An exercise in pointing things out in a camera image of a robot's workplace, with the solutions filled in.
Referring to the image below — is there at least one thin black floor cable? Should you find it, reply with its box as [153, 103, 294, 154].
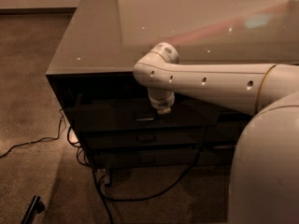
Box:
[0, 108, 67, 159]

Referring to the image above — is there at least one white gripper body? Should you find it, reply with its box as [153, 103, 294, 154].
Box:
[148, 88, 175, 109]

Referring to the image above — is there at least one grey cabinet with glass top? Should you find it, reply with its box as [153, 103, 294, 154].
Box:
[47, 0, 299, 169]

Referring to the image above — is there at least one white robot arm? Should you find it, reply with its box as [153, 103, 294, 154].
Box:
[133, 43, 299, 224]

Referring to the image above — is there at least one black object on floor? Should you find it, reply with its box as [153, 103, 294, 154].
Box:
[21, 196, 45, 224]

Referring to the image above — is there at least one grey drawer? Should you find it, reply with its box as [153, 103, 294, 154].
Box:
[205, 120, 248, 143]
[65, 97, 223, 133]
[85, 126, 206, 149]
[94, 148, 198, 168]
[197, 146, 235, 166]

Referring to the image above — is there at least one thick black floor cable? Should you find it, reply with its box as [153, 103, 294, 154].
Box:
[92, 128, 209, 224]

